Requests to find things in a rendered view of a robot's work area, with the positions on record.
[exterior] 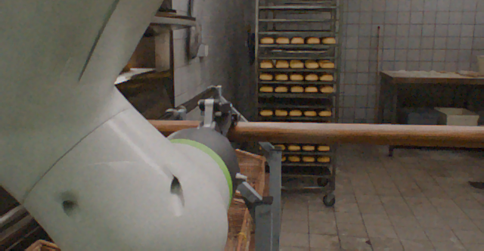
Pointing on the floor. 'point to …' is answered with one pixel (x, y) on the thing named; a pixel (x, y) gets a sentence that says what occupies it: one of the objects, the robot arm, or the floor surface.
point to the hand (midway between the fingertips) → (228, 131)
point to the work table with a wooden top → (445, 82)
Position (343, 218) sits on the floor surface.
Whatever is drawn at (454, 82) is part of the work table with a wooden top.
